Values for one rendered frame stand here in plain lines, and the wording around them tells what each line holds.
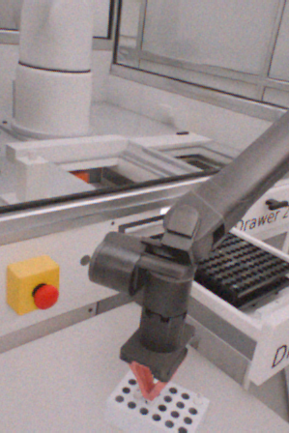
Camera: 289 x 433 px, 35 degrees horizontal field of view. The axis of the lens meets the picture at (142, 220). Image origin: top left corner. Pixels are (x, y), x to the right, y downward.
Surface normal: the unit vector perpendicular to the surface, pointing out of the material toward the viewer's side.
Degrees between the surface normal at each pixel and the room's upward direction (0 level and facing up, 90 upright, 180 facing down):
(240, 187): 37
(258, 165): 46
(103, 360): 0
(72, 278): 90
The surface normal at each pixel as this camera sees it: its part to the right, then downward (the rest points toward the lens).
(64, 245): 0.65, 0.39
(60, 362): 0.13, -0.90
